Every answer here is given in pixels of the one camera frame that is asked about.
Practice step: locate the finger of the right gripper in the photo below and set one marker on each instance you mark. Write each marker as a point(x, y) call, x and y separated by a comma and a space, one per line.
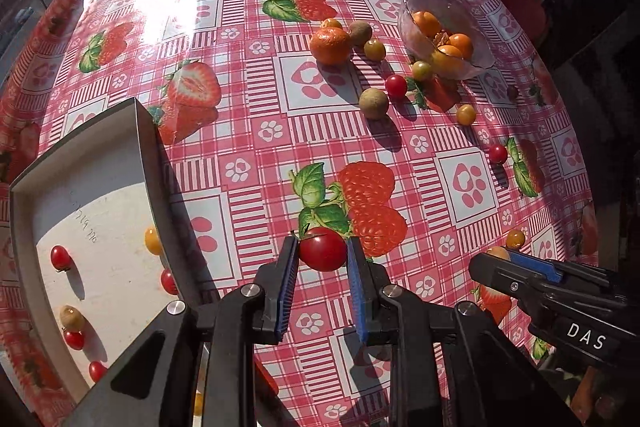
point(541, 266)
point(500, 280)

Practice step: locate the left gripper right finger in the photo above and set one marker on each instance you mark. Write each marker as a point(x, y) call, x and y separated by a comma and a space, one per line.
point(372, 316)

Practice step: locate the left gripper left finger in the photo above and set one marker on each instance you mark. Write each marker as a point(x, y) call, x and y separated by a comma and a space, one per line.
point(277, 280)

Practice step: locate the red cherry tomato with stem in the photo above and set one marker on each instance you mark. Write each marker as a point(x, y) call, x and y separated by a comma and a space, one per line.
point(323, 249)

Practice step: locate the red cherry tomato on table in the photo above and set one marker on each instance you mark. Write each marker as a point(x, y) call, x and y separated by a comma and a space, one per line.
point(498, 154)

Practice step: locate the grey cardboard box tray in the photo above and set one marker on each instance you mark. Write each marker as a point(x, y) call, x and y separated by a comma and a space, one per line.
point(95, 193)

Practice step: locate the red strawberry checkered tablecloth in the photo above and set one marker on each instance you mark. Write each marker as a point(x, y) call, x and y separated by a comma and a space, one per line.
point(281, 112)

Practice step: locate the red cherry tomato in tray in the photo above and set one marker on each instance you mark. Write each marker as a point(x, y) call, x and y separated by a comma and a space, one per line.
point(74, 339)

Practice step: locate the orange tangerine in bowl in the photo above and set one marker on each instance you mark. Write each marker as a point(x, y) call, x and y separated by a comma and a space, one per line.
point(448, 61)
point(463, 43)
point(427, 22)

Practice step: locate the large orange tangerine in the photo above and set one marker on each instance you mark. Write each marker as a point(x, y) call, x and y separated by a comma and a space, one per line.
point(331, 46)

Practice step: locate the small orange cherry tomato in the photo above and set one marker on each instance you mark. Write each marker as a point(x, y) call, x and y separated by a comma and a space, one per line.
point(331, 23)

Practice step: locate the clear glass bowl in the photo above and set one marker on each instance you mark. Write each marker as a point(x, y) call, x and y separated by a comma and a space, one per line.
point(453, 19)

